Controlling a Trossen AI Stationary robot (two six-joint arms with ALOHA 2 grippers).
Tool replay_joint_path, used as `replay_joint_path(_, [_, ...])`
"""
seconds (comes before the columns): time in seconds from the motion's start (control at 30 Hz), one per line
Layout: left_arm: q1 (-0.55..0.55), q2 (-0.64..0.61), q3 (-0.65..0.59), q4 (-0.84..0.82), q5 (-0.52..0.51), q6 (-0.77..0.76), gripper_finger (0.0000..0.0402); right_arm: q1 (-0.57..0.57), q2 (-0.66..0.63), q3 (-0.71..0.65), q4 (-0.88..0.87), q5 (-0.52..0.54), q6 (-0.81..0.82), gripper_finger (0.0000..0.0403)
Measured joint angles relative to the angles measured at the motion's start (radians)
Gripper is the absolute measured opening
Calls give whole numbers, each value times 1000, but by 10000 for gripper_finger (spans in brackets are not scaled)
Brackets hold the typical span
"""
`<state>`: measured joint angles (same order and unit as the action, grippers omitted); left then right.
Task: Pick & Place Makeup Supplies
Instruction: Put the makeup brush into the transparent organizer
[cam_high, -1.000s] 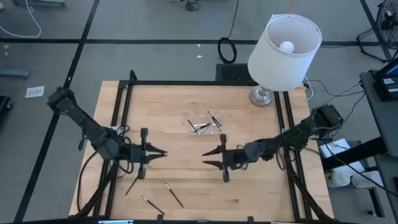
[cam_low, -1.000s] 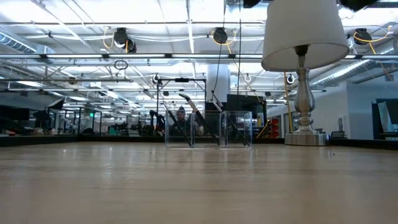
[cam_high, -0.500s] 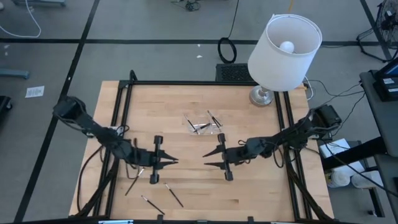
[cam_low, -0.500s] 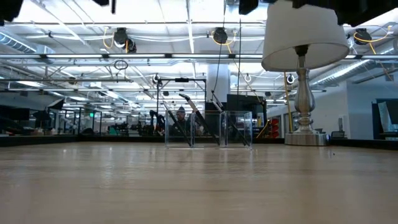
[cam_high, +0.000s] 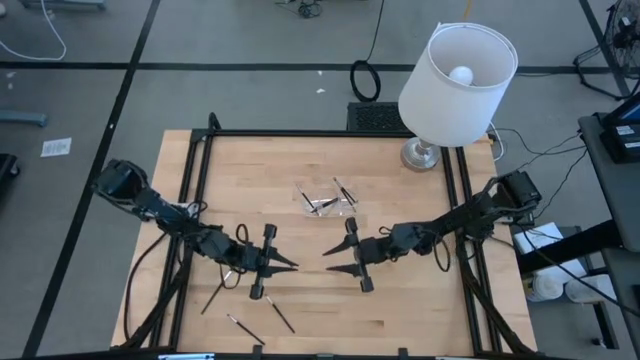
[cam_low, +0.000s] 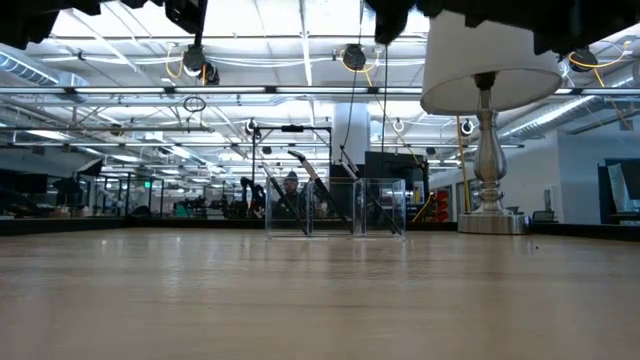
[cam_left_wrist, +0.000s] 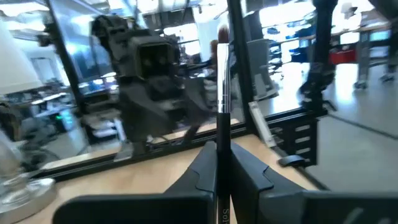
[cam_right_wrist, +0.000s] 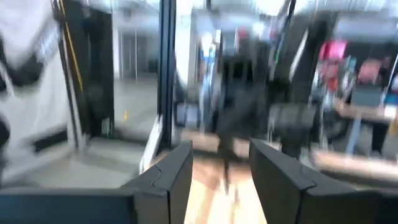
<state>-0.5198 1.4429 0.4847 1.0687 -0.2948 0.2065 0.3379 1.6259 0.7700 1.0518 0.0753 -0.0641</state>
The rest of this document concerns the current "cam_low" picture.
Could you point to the black makeup brush silver ferrule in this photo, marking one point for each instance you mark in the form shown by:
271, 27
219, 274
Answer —
372, 193
285, 200

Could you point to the black fluffy-head makeup brush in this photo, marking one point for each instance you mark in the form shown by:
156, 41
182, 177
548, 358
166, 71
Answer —
325, 195

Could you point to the clear acrylic brush organizer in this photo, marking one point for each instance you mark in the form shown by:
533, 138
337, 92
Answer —
272, 220

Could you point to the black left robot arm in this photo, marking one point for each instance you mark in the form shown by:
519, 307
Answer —
25, 20

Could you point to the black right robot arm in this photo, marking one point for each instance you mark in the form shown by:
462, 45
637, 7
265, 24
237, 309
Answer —
575, 25

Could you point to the white shade silver table lamp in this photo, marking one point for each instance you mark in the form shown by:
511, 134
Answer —
490, 65

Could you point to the large black monitor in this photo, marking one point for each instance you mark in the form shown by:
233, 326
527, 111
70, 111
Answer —
395, 160

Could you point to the person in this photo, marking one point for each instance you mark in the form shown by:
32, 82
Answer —
291, 182

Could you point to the stack of red bins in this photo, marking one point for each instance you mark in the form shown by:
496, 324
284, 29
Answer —
442, 205

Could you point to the small dark laptop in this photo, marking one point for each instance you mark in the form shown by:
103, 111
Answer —
543, 216

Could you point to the crinkled silver sheet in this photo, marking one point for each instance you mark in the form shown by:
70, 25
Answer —
620, 185

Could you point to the black distant gantry frame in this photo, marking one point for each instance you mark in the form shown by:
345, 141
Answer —
292, 128

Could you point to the black aluminium table frame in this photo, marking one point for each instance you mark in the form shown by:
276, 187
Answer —
100, 226

